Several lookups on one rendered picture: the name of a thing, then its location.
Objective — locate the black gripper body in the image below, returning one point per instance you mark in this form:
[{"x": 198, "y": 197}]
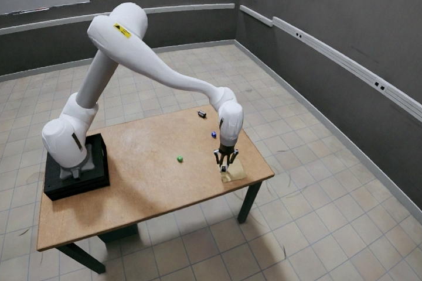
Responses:
[{"x": 226, "y": 149}]

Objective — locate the beige square mat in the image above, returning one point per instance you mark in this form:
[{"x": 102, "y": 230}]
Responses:
[{"x": 234, "y": 172}]

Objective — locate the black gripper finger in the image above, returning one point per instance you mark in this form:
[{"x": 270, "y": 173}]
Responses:
[
  {"x": 231, "y": 160},
  {"x": 220, "y": 162}
]

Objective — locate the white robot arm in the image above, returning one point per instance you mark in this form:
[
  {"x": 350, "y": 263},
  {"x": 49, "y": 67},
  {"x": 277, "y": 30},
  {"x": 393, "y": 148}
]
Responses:
[{"x": 119, "y": 40}]

